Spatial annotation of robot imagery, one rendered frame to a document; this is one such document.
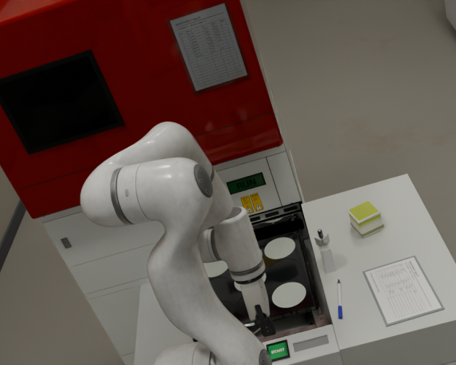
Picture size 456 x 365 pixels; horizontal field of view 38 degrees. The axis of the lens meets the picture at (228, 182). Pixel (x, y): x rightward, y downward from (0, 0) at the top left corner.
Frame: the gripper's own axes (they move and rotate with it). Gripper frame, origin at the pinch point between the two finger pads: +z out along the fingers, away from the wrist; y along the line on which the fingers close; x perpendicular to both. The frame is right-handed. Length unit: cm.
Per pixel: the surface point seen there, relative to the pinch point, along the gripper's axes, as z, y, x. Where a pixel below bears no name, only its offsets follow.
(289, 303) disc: 11.0, -26.2, 4.5
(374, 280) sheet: 5.9, -17.6, 28.8
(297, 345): 10.1, -4.3, 5.2
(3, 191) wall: 23, -278, -180
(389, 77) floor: 37, -324, 95
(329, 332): 9.4, -5.3, 13.9
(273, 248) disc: 5, -51, 3
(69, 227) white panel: -19, -56, -58
